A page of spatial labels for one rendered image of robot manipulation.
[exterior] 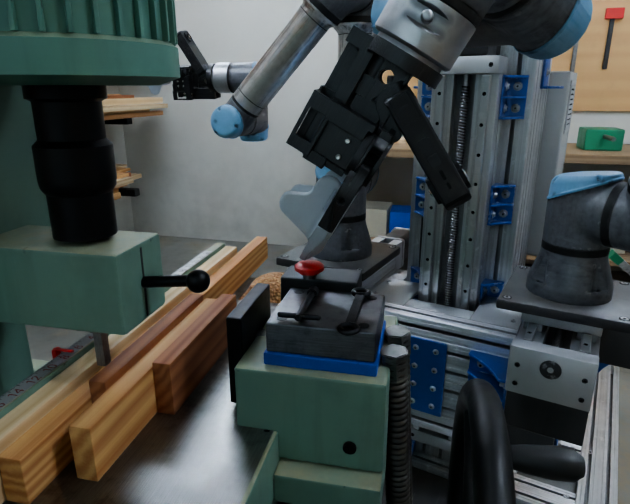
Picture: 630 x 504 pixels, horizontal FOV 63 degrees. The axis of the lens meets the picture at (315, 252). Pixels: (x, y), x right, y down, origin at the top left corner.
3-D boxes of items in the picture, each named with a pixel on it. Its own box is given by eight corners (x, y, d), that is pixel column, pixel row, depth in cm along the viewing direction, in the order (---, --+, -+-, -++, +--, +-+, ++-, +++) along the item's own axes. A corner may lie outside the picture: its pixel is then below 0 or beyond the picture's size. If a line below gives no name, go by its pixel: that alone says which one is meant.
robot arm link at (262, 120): (228, 142, 129) (226, 97, 125) (246, 138, 139) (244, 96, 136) (258, 143, 127) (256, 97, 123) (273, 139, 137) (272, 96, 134)
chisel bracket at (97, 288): (128, 354, 42) (116, 255, 40) (-17, 337, 45) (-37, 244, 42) (171, 316, 49) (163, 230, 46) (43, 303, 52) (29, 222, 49)
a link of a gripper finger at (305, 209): (263, 233, 52) (307, 154, 49) (313, 264, 52) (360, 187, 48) (253, 241, 49) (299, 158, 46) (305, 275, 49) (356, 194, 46)
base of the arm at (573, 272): (531, 271, 109) (538, 227, 106) (612, 284, 102) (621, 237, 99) (520, 295, 97) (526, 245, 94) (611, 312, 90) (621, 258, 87)
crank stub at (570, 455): (576, 465, 40) (584, 492, 38) (498, 454, 41) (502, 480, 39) (583, 441, 39) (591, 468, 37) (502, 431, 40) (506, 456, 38)
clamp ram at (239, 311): (305, 412, 48) (305, 325, 45) (230, 402, 49) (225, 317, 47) (324, 364, 56) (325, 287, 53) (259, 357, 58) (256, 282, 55)
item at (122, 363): (112, 438, 45) (104, 382, 43) (96, 436, 45) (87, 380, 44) (206, 336, 64) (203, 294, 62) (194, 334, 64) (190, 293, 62)
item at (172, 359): (174, 415, 48) (169, 364, 47) (157, 412, 49) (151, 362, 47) (238, 334, 64) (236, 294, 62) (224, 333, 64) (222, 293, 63)
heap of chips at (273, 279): (322, 307, 72) (322, 288, 71) (238, 299, 74) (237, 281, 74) (333, 285, 80) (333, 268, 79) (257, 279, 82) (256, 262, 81)
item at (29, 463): (29, 505, 38) (19, 460, 37) (6, 501, 38) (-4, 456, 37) (267, 258, 93) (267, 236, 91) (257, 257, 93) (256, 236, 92)
